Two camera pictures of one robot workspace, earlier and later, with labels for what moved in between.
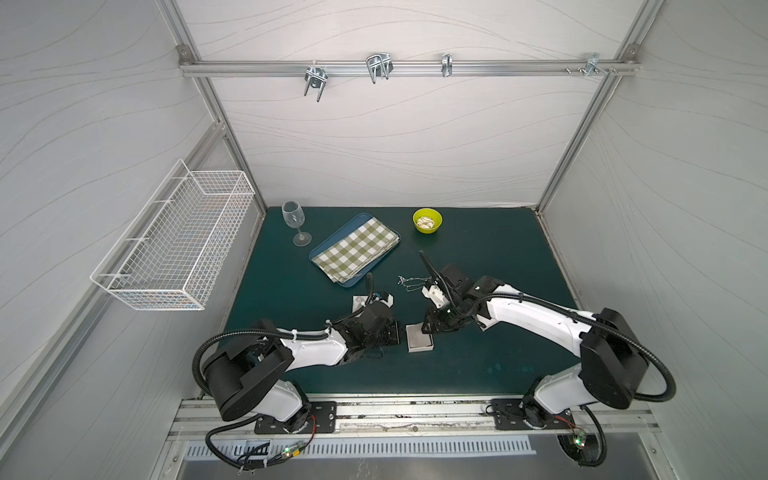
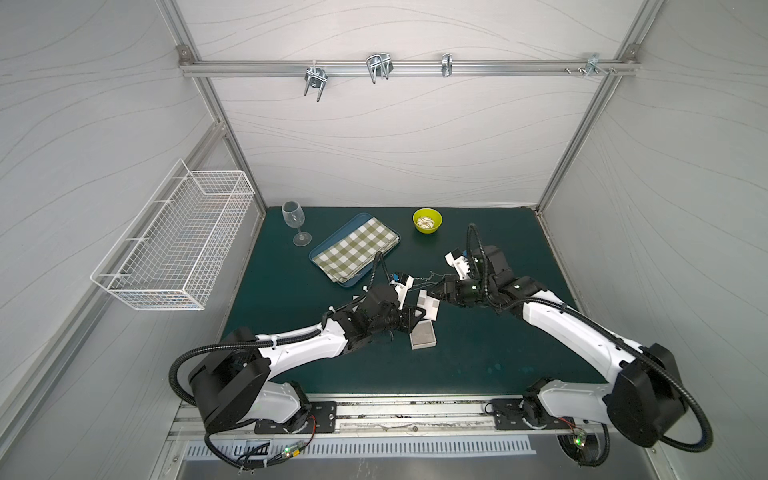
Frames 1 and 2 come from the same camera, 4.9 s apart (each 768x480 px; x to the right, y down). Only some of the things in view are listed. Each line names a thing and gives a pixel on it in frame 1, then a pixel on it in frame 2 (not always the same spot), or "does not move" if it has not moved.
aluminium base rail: x=195 y=420 does not move
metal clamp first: x=317 y=77 does not move
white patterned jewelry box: x=417 y=340 does not move
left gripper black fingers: x=390 y=333 → x=409 y=316
